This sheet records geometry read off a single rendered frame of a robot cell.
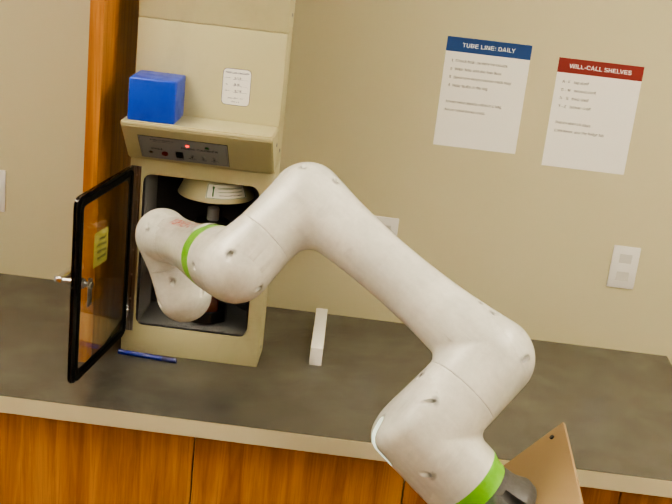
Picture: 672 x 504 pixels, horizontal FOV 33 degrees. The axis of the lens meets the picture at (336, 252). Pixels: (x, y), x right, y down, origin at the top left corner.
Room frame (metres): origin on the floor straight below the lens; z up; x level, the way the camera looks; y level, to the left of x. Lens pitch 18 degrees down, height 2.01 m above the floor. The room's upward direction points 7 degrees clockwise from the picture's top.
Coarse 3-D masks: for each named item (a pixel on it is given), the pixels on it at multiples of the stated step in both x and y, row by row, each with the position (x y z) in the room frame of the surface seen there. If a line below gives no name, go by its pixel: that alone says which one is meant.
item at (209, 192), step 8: (184, 184) 2.45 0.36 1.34; (192, 184) 2.43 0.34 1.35; (200, 184) 2.42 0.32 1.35; (208, 184) 2.42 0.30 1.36; (216, 184) 2.42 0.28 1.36; (224, 184) 2.42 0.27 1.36; (232, 184) 2.43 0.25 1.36; (184, 192) 2.43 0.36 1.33; (192, 192) 2.42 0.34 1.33; (200, 192) 2.41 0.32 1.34; (208, 192) 2.41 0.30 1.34; (216, 192) 2.41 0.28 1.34; (224, 192) 2.41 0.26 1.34; (232, 192) 2.42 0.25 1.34; (240, 192) 2.44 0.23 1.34; (248, 192) 2.46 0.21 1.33; (200, 200) 2.40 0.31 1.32; (208, 200) 2.40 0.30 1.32; (216, 200) 2.40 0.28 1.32; (224, 200) 2.41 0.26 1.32; (232, 200) 2.42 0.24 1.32; (240, 200) 2.43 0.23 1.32; (248, 200) 2.45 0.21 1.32
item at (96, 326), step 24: (120, 192) 2.30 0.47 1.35; (96, 216) 2.17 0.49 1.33; (120, 216) 2.31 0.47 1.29; (72, 240) 2.08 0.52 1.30; (96, 240) 2.18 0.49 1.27; (120, 240) 2.32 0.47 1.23; (72, 264) 2.07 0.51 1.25; (96, 264) 2.19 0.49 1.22; (120, 264) 2.32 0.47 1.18; (72, 288) 2.07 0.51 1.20; (96, 288) 2.19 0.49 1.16; (120, 288) 2.33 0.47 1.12; (72, 312) 2.07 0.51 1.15; (96, 312) 2.20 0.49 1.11; (120, 312) 2.34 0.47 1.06; (96, 336) 2.20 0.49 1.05
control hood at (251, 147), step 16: (128, 128) 2.29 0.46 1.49; (144, 128) 2.28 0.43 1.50; (160, 128) 2.28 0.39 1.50; (176, 128) 2.27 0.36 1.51; (192, 128) 2.28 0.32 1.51; (208, 128) 2.29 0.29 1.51; (224, 128) 2.31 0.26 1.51; (240, 128) 2.32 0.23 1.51; (256, 128) 2.34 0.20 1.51; (272, 128) 2.36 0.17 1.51; (128, 144) 2.33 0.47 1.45; (224, 144) 2.29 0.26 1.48; (240, 144) 2.29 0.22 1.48; (256, 144) 2.28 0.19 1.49; (272, 144) 2.28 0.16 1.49; (240, 160) 2.33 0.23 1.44; (256, 160) 2.33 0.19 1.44; (272, 160) 2.32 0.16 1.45
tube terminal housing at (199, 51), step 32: (160, 32) 2.39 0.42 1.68; (192, 32) 2.39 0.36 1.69; (224, 32) 2.39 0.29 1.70; (256, 32) 2.39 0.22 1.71; (160, 64) 2.39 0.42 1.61; (192, 64) 2.39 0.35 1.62; (224, 64) 2.39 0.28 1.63; (256, 64) 2.39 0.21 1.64; (288, 64) 2.46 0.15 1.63; (192, 96) 2.39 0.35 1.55; (256, 96) 2.39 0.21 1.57; (160, 160) 2.39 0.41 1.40; (256, 320) 2.38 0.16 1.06; (160, 352) 2.39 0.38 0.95; (192, 352) 2.39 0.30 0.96; (224, 352) 2.39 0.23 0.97; (256, 352) 2.38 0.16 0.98
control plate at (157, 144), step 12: (144, 144) 2.32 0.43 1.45; (156, 144) 2.32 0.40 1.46; (168, 144) 2.31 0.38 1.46; (180, 144) 2.31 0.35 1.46; (192, 144) 2.30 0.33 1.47; (204, 144) 2.30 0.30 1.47; (216, 144) 2.29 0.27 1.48; (144, 156) 2.36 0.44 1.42; (156, 156) 2.35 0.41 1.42; (168, 156) 2.35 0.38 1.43; (204, 156) 2.33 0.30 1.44; (216, 156) 2.33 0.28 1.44; (228, 156) 2.32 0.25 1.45
